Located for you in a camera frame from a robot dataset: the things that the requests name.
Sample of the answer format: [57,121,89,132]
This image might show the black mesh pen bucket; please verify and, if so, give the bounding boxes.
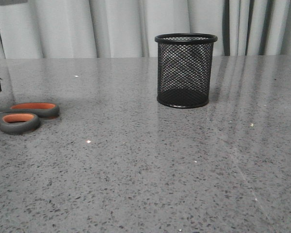
[155,33,218,108]

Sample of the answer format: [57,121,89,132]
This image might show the grey pleated curtain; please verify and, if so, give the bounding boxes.
[0,0,291,59]

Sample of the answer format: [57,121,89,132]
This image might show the grey and orange scissors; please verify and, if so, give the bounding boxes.
[0,102,60,134]

